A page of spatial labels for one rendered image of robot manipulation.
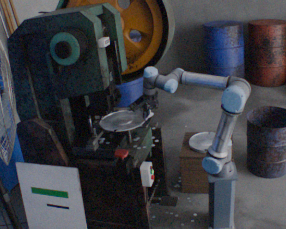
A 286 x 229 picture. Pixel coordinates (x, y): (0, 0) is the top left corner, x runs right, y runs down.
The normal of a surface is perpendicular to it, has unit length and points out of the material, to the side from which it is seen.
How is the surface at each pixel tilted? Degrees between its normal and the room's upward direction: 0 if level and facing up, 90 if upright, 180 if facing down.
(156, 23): 90
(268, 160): 92
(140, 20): 90
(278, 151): 92
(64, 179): 78
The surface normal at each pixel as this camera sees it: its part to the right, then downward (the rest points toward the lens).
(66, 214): -0.29, 0.23
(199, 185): -0.23, 0.43
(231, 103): -0.48, 0.30
